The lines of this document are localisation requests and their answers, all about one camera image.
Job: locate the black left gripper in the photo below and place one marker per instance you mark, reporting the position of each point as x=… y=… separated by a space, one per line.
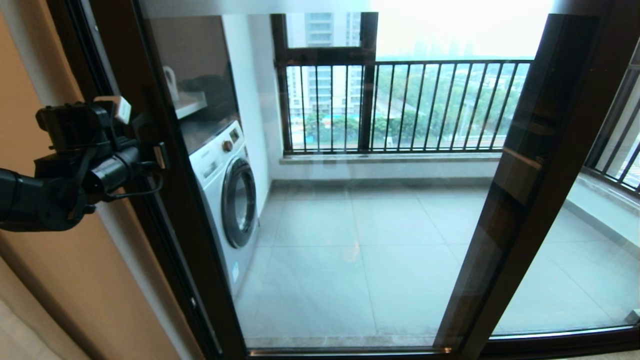
x=75 y=130

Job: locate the dark brown sliding glass door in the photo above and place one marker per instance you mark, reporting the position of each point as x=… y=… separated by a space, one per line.
x=200 y=250

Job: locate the white detergent bottle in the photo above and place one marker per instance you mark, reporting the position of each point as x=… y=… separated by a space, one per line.
x=167 y=80

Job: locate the dark brown cabinet niche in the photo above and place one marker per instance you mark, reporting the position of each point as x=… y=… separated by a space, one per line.
x=200 y=50

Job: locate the silver front-load washing machine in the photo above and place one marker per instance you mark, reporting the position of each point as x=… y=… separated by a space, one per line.
x=225 y=200

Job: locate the stone window sill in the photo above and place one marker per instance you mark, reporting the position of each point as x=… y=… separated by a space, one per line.
x=390 y=158

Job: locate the black balcony railing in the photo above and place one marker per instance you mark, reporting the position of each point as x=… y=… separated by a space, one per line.
x=450 y=63

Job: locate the black side railing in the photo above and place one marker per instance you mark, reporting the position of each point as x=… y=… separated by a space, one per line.
x=620 y=125

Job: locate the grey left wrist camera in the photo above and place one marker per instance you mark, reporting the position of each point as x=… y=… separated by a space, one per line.
x=160 y=156

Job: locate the white wall shelf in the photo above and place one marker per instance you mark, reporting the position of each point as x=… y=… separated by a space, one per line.
x=192 y=102

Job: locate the black window frame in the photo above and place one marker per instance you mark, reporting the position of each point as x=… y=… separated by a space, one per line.
x=325 y=55

